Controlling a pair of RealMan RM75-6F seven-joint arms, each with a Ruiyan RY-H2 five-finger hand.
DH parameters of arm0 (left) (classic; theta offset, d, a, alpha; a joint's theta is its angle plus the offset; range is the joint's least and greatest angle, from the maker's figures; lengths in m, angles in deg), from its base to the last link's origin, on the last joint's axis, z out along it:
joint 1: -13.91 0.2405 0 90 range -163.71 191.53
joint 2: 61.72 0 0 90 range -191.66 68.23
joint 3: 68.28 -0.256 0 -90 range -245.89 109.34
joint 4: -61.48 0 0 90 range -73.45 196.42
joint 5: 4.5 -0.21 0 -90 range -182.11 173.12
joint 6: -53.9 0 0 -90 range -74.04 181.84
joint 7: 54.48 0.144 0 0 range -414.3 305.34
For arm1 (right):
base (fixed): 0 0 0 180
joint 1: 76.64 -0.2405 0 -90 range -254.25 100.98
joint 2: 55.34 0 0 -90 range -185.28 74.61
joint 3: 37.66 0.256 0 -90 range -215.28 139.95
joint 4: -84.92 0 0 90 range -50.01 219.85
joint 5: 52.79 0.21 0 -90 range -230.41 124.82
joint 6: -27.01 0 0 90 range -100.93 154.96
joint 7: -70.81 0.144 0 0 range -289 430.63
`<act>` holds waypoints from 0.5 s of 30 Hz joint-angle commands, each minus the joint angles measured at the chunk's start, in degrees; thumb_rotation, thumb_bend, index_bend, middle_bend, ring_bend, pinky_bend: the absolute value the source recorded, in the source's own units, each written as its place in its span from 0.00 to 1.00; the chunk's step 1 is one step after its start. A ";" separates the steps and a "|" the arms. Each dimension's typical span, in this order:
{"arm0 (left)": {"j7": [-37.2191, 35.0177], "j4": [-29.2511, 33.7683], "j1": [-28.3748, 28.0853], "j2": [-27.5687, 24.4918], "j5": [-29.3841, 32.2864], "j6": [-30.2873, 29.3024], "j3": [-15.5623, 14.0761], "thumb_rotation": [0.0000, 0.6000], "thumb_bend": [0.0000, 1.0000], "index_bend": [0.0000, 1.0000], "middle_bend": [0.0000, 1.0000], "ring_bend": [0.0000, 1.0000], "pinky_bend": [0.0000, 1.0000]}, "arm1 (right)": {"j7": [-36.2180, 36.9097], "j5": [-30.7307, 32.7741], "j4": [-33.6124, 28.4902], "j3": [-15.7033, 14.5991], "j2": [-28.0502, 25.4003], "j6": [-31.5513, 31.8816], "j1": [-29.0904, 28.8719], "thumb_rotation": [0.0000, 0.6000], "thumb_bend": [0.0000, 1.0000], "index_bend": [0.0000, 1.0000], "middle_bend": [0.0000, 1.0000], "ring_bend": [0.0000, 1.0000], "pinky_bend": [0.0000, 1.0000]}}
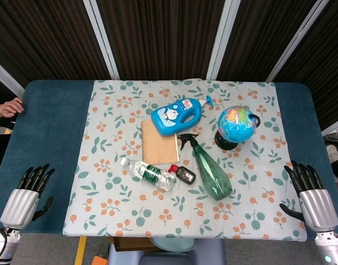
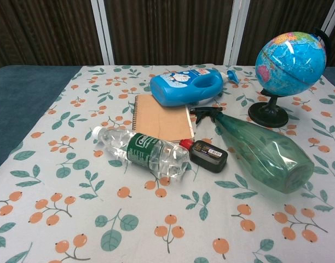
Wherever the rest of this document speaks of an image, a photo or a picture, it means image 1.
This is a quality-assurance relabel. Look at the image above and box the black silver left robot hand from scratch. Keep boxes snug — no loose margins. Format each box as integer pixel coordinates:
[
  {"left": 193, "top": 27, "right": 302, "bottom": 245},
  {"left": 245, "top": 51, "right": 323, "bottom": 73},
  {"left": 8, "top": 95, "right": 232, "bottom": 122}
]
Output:
[{"left": 0, "top": 163, "right": 56, "bottom": 230}]

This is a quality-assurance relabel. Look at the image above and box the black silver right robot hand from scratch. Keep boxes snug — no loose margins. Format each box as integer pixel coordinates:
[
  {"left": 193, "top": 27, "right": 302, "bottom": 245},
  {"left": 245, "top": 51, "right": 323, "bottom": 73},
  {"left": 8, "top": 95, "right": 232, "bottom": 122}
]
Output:
[{"left": 279, "top": 160, "right": 338, "bottom": 231}]

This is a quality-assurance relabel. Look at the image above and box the small globe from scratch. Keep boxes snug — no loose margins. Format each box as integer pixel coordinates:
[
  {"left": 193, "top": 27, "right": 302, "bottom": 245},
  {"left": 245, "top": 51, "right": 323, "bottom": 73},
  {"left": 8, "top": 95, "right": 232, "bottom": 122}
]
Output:
[{"left": 214, "top": 104, "right": 261, "bottom": 151}]

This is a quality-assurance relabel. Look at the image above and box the bystander human hand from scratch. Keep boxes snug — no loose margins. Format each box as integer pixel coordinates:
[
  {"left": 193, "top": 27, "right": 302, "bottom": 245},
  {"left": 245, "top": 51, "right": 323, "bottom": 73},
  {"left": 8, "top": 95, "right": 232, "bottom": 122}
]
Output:
[{"left": 0, "top": 97, "right": 24, "bottom": 119}]

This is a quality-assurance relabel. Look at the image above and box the blue table cover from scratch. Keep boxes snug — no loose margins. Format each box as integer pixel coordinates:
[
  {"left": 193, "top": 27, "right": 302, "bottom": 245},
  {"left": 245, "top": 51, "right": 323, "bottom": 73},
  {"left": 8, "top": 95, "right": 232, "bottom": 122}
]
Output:
[{"left": 0, "top": 79, "right": 338, "bottom": 235}]

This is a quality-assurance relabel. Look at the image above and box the floral leaf print tablecloth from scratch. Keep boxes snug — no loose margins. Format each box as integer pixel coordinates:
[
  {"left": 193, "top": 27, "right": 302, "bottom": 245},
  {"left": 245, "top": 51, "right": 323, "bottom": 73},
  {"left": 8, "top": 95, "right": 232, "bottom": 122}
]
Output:
[{"left": 62, "top": 79, "right": 308, "bottom": 241}]

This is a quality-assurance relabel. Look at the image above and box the orange object on floor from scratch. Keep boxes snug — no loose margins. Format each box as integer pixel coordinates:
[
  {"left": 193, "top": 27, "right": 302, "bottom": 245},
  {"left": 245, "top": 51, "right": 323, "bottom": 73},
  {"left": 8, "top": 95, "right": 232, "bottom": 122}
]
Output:
[{"left": 91, "top": 255, "right": 109, "bottom": 265}]

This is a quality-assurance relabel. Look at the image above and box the green transparent spray bottle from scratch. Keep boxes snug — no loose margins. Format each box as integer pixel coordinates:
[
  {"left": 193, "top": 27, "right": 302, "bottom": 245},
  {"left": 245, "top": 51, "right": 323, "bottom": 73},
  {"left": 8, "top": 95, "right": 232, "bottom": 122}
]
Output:
[{"left": 177, "top": 133, "right": 233, "bottom": 201}]

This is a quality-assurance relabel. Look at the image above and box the clear water bottle green label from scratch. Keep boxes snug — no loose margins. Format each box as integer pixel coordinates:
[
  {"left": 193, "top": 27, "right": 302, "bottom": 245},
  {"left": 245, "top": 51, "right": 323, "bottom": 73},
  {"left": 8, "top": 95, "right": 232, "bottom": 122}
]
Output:
[{"left": 119, "top": 157, "right": 177, "bottom": 192}]

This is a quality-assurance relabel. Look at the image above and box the dark brown ribbed screen panel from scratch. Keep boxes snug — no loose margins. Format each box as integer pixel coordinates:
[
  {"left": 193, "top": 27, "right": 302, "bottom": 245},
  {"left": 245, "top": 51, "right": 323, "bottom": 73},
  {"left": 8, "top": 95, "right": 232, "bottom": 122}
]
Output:
[
  {"left": 0, "top": 0, "right": 112, "bottom": 81},
  {"left": 96, "top": 0, "right": 228, "bottom": 81},
  {"left": 217, "top": 0, "right": 316, "bottom": 82},
  {"left": 273, "top": 0, "right": 338, "bottom": 131}
]

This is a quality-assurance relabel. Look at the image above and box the small black bottle red cap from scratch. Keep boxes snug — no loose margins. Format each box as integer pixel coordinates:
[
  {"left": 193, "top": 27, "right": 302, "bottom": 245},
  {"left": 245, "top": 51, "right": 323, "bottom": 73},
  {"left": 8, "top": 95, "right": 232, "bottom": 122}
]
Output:
[{"left": 168, "top": 164, "right": 197, "bottom": 186}]

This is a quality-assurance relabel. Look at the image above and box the brown spiral notebook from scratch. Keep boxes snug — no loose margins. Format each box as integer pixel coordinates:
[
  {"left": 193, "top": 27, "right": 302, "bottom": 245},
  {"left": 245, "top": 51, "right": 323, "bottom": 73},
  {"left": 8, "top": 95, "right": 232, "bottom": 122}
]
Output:
[{"left": 140, "top": 119, "right": 181, "bottom": 166}]

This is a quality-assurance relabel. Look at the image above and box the blue grey plastic stool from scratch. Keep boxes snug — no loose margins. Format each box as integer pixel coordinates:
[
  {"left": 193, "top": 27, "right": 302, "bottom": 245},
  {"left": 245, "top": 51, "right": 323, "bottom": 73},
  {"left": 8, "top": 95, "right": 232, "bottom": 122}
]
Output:
[{"left": 107, "top": 238, "right": 228, "bottom": 265}]

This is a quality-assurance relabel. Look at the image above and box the blue detergent pump bottle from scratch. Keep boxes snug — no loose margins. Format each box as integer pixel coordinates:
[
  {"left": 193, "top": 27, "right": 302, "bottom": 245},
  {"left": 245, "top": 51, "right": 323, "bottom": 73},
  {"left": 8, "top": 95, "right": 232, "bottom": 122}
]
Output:
[{"left": 150, "top": 95, "right": 215, "bottom": 136}]

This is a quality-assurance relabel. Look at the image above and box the white screen frame post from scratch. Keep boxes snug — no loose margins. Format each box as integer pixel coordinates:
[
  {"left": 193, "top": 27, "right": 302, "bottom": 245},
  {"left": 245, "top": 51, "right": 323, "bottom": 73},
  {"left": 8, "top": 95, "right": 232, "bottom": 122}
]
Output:
[
  {"left": 206, "top": 0, "right": 241, "bottom": 81},
  {"left": 83, "top": 0, "right": 120, "bottom": 81},
  {"left": 320, "top": 115, "right": 338, "bottom": 136},
  {"left": 265, "top": 0, "right": 329, "bottom": 82},
  {"left": 0, "top": 57, "right": 25, "bottom": 97}
]

